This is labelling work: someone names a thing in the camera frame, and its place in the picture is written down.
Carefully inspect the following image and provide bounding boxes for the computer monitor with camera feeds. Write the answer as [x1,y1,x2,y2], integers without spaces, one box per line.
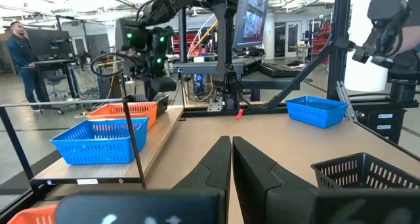
[232,0,272,49]

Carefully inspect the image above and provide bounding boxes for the red tool cabinet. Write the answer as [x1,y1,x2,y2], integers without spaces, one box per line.
[308,22,332,66]

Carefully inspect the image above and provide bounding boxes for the red rack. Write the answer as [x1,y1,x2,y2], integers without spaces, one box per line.
[171,33,206,57]

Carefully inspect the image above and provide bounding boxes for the wooden shelf with black frame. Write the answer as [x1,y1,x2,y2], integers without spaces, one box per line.
[0,98,184,194]

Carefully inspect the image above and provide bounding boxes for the silver aluminium bar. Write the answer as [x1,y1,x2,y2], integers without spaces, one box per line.
[335,81,358,123]

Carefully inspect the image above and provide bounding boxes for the grey office chair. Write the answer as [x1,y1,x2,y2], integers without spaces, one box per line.
[44,73,72,102]

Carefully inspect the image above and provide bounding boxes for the blue plastic basket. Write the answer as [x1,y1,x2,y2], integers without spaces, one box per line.
[285,95,349,129]
[49,117,150,166]

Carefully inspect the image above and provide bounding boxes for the person's forearm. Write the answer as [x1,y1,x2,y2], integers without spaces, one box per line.
[402,24,420,54]

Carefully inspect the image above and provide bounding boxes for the silver angle bracket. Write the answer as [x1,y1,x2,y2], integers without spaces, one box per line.
[207,97,224,112]

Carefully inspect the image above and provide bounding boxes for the black cable loop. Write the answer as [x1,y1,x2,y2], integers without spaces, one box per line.
[90,52,134,78]

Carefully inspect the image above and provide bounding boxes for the grey door with window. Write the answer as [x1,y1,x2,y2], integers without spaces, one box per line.
[284,20,303,59]

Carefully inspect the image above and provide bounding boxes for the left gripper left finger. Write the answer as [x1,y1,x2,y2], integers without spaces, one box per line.
[54,135,232,224]

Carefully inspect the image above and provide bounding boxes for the black plastic basket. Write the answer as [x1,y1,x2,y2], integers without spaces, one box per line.
[310,152,420,190]
[126,93,171,118]

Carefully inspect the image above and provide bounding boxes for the black standing desk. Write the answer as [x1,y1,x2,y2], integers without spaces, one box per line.
[21,58,81,116]

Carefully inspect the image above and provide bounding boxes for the computer tower with blue lights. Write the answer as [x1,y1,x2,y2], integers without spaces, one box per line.
[192,72,207,96]

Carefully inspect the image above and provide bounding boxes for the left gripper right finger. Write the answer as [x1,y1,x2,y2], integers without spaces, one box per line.
[232,136,420,224]

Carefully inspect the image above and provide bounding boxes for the orange plastic basket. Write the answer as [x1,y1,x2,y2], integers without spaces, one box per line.
[85,101,159,131]
[5,203,57,224]

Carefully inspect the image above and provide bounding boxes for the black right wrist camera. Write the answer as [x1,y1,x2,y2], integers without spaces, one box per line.
[114,18,150,53]

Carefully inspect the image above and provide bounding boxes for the person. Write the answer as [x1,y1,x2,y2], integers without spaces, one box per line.
[5,20,45,112]

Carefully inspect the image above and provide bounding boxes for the black controller box white labels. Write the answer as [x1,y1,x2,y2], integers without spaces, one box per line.
[356,106,408,145]

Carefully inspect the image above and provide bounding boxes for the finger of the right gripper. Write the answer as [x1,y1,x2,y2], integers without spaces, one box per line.
[143,76,179,102]

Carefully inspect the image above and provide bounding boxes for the grey desk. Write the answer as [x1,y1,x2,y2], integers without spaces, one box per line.
[173,55,265,76]

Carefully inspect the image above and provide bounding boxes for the black aluminium rig frame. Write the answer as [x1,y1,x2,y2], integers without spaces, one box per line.
[178,0,420,161]

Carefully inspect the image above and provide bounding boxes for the dark computer monitor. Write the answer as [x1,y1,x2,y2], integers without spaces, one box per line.
[26,28,75,62]

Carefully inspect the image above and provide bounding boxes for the black keyboard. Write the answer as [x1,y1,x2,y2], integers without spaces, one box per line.
[257,62,302,79]

